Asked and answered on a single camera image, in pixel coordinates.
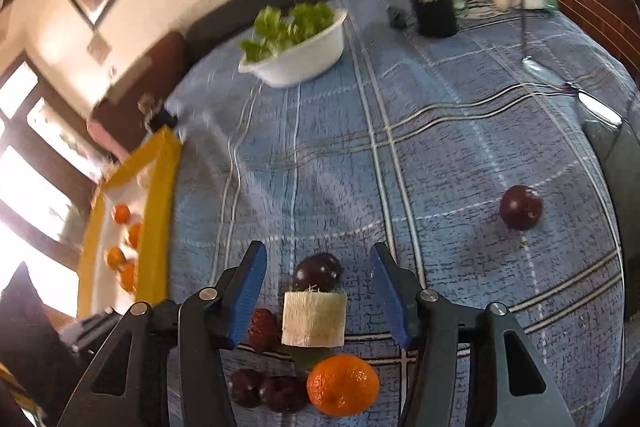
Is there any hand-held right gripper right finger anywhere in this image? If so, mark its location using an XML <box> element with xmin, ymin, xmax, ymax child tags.
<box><xmin>371</xmin><ymin>242</ymin><xmax>576</xmax><ymax>427</ymax></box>

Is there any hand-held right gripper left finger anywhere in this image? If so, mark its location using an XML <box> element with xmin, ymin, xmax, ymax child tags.
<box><xmin>57</xmin><ymin>241</ymin><xmax>268</xmax><ymax>427</ymax></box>

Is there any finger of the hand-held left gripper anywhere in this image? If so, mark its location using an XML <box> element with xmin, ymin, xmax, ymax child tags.
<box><xmin>60</xmin><ymin>307</ymin><xmax>126</xmax><ymax>353</ymax></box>

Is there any red date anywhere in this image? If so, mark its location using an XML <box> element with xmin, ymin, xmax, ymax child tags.
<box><xmin>248</xmin><ymin>308</ymin><xmax>281</xmax><ymax>352</ymax></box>

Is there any large peeled sugarcane piece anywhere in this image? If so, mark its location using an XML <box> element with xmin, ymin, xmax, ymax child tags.
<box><xmin>281</xmin><ymin>289</ymin><xmax>347</xmax><ymax>349</ymax></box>

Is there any yellow cardboard tray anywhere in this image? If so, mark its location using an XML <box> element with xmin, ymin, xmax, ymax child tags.
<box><xmin>77</xmin><ymin>127</ymin><xmax>183</xmax><ymax>318</ymax></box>

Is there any blue plaid blanket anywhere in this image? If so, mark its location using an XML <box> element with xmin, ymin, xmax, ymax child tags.
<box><xmin>165</xmin><ymin>0</ymin><xmax>640</xmax><ymax>427</ymax></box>

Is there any black device with knob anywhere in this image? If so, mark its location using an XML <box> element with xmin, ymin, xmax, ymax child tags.
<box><xmin>139</xmin><ymin>93</ymin><xmax>178</xmax><ymax>132</ymax></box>

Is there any white bowl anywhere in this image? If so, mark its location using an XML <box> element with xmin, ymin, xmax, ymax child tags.
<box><xmin>238</xmin><ymin>9</ymin><xmax>348</xmax><ymax>88</ymax></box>

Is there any wooden glass door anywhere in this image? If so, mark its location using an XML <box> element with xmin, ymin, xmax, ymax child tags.
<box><xmin>0</xmin><ymin>57</ymin><xmax>111</xmax><ymax>308</ymax></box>

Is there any brown sofa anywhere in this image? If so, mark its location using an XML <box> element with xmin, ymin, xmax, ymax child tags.
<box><xmin>92</xmin><ymin>32</ymin><xmax>191</xmax><ymax>142</ymax></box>

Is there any dark green mat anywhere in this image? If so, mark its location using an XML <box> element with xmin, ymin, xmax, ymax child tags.
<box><xmin>582</xmin><ymin>117</ymin><xmax>640</xmax><ymax>228</ymax></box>

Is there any thin metal rod stand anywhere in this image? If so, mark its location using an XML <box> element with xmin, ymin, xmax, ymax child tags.
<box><xmin>505</xmin><ymin>0</ymin><xmax>558</xmax><ymax>85</ymax></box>
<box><xmin>565</xmin><ymin>82</ymin><xmax>640</xmax><ymax>128</ymax></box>

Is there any small black object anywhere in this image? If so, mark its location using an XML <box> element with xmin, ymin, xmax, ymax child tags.
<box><xmin>387</xmin><ymin>4</ymin><xmax>416</xmax><ymax>30</ymax></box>

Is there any green lettuce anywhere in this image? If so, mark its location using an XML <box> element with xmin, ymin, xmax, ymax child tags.
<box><xmin>240</xmin><ymin>3</ymin><xmax>335</xmax><ymax>62</ymax></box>

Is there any black cup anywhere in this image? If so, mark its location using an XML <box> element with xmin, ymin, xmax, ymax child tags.
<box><xmin>411</xmin><ymin>0</ymin><xmax>458</xmax><ymax>38</ymax></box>

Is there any wall plaque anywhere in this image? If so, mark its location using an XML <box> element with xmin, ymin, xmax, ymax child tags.
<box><xmin>87</xmin><ymin>34</ymin><xmax>112</xmax><ymax>62</ymax></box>

